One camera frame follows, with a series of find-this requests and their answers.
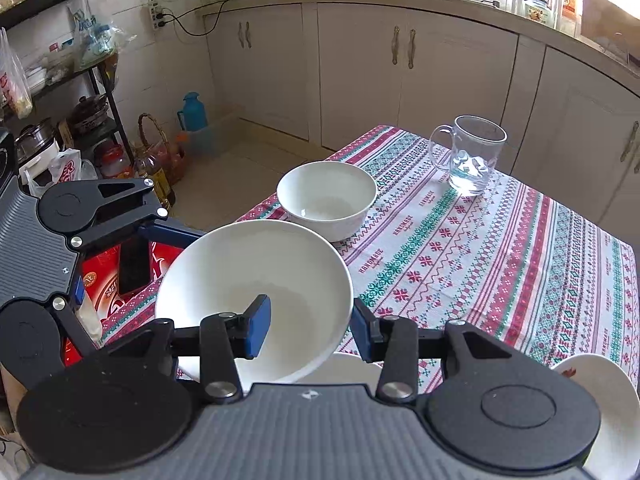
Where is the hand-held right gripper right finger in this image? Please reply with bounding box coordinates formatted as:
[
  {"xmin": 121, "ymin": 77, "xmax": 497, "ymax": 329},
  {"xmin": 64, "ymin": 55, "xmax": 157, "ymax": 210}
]
[{"xmin": 351, "ymin": 297, "xmax": 528, "ymax": 405}]

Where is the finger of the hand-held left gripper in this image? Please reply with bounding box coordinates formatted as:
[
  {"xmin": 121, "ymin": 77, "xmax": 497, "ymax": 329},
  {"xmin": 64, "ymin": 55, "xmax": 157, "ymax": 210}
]
[
  {"xmin": 50, "ymin": 275, "xmax": 103, "ymax": 361},
  {"xmin": 70, "ymin": 176, "xmax": 207, "ymax": 253}
]

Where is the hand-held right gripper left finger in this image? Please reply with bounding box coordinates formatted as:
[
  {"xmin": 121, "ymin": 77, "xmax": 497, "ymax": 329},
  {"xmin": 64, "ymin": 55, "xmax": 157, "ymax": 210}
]
[{"xmin": 100, "ymin": 294, "xmax": 273, "ymax": 406}]

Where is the shallow white bowl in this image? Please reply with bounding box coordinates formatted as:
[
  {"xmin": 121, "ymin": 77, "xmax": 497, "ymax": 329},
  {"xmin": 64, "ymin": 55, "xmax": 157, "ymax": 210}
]
[{"xmin": 155, "ymin": 219, "xmax": 353, "ymax": 385}]

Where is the deep white bowl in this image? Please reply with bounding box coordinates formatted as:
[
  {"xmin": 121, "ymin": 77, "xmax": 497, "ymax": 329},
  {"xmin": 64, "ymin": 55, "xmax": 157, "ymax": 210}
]
[{"xmin": 276, "ymin": 161, "xmax": 378, "ymax": 243}]

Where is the large stained white fruit-print plate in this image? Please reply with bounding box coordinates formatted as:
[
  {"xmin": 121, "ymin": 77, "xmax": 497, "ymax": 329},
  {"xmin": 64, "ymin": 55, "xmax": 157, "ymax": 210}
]
[{"xmin": 550, "ymin": 353, "xmax": 640, "ymax": 480}]

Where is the black rectangular device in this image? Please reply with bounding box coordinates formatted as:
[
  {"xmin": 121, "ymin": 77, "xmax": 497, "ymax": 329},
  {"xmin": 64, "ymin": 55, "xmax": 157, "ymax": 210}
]
[{"xmin": 118, "ymin": 237, "xmax": 151, "ymax": 296}]

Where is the cooking oil bottle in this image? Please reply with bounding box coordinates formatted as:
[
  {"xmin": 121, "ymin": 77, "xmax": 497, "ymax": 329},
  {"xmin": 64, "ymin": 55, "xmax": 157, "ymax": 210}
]
[{"xmin": 135, "ymin": 155, "xmax": 173, "ymax": 206}]

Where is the red printed box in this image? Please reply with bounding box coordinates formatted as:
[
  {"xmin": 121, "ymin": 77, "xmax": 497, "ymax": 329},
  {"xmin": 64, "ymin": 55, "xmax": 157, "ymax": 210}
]
[{"xmin": 62, "ymin": 242, "xmax": 168, "ymax": 366}]

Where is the wicker basket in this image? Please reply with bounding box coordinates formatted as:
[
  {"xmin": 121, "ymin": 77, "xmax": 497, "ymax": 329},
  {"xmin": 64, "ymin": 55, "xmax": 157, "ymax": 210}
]
[{"xmin": 137, "ymin": 113, "xmax": 186, "ymax": 183}]

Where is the white and pink plastic bag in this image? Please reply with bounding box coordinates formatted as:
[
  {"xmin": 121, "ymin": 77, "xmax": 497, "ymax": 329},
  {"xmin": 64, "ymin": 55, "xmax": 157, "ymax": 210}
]
[{"xmin": 22, "ymin": 149, "xmax": 98, "ymax": 198}]

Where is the red-lid plastic jar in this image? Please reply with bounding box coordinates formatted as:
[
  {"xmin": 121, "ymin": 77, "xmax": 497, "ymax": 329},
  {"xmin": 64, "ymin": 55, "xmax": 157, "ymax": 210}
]
[{"xmin": 95, "ymin": 140, "xmax": 132, "ymax": 179}]

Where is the silver lidded cooker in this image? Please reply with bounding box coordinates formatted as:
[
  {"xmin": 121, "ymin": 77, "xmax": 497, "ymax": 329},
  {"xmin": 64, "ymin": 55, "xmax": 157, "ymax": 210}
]
[{"xmin": 15, "ymin": 119, "xmax": 58, "ymax": 166}]

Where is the patterned striped tablecloth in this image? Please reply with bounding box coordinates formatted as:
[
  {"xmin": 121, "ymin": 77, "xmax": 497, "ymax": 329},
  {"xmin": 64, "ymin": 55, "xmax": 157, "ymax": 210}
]
[{"xmin": 97, "ymin": 125, "xmax": 640, "ymax": 396}]

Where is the blue thermos jug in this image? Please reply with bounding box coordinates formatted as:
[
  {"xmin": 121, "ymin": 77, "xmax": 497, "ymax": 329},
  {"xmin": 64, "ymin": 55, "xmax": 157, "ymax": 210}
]
[{"xmin": 177, "ymin": 92, "xmax": 208, "ymax": 133}]

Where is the black metal shelf rack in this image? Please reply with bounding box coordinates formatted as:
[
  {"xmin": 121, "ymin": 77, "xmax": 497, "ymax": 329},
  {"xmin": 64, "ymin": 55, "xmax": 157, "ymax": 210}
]
[{"xmin": 0, "ymin": 0, "xmax": 136, "ymax": 181}]

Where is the dark cooking pot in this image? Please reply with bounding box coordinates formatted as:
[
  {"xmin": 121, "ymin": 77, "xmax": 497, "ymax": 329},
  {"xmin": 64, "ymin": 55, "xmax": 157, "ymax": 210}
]
[{"xmin": 67, "ymin": 94, "xmax": 110, "ymax": 133}]

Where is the red-print plastic bag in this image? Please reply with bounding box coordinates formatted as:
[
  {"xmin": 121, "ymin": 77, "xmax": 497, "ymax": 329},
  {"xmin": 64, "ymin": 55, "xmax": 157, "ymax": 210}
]
[{"xmin": 0, "ymin": 27, "xmax": 33, "ymax": 120}]

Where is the clear glass mug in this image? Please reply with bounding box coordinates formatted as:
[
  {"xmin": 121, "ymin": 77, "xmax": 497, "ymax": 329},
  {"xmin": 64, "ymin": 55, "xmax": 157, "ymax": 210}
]
[{"xmin": 429, "ymin": 115, "xmax": 508, "ymax": 197}]

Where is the clear hanging plastic bag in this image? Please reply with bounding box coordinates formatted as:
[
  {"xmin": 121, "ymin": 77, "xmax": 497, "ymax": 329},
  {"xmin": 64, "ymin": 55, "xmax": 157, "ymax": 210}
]
[{"xmin": 67, "ymin": 0, "xmax": 136, "ymax": 71}]

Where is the cream kitchen cabinet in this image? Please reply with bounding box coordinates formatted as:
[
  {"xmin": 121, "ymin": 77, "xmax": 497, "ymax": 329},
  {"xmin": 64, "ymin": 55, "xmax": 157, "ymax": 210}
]
[{"xmin": 202, "ymin": 0, "xmax": 640, "ymax": 241}]

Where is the kitchen countertop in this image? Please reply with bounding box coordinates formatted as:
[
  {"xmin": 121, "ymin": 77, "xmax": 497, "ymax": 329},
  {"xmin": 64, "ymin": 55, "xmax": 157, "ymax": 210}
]
[{"xmin": 195, "ymin": 0, "xmax": 640, "ymax": 78}]

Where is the black power cable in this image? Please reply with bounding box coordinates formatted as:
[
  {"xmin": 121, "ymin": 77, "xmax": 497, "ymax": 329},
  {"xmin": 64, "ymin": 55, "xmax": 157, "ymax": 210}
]
[{"xmin": 160, "ymin": 0, "xmax": 226, "ymax": 38}]

